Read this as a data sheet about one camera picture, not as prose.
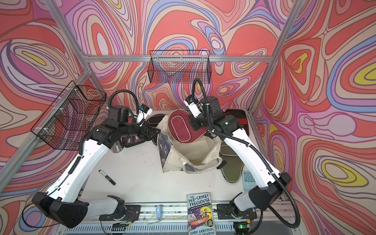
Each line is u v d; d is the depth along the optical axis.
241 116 1.15
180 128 0.72
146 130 0.60
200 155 0.95
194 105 0.58
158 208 0.72
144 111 0.60
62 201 0.38
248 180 0.83
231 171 0.87
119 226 0.72
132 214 0.72
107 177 0.84
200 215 0.71
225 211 0.73
